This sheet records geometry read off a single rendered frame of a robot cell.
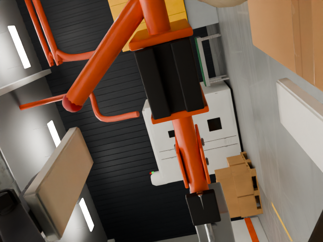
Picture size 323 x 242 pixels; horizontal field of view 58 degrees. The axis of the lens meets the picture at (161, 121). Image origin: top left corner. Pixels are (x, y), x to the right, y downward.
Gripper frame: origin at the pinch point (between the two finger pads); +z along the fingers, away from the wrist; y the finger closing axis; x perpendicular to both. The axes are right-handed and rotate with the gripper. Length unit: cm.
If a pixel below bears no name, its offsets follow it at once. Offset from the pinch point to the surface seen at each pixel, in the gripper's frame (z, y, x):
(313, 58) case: 11.9, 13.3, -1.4
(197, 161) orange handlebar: 11.5, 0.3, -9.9
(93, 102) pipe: 766, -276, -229
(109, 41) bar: 13.4, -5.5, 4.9
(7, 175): 439, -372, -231
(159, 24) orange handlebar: 11.4, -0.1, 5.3
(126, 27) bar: 13.4, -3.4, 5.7
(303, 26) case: 13.7, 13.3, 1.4
